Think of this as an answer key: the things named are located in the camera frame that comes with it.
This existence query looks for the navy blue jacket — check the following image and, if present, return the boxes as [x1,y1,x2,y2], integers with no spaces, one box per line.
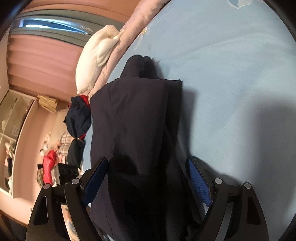
[90,55,201,240]

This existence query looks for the red puffy jacket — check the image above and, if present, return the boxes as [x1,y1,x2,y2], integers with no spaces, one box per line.
[43,150,57,185]

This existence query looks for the folded dark navy garment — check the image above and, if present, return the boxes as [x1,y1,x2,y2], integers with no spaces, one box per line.
[67,138,85,169]

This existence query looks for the plaid grey white cloth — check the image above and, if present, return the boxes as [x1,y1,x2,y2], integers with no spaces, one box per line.
[57,131,74,157]

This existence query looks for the light blue floral bedsheet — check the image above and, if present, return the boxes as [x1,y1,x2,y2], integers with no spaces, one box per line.
[64,0,296,241]

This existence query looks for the crumpled navy garment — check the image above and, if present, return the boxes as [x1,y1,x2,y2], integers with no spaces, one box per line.
[64,95,91,139]

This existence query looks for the straw tassel hanging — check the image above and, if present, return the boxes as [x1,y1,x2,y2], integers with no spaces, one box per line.
[37,95,58,113]

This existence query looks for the white wardrobe shelves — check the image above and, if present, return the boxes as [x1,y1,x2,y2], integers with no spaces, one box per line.
[1,90,35,197]

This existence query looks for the red garment under pile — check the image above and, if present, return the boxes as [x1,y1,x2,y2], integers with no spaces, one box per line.
[80,94,90,140]

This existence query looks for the pink curtain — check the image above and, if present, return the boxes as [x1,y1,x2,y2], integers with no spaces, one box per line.
[7,0,137,102]

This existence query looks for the white folded pillow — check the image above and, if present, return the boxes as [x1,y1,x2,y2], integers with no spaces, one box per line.
[75,25,124,95]

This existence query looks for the grey lettered banner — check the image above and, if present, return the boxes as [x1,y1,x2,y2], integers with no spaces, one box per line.
[10,9,124,47]

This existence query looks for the pink quilt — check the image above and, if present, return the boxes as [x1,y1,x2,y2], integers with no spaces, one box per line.
[88,0,169,98]

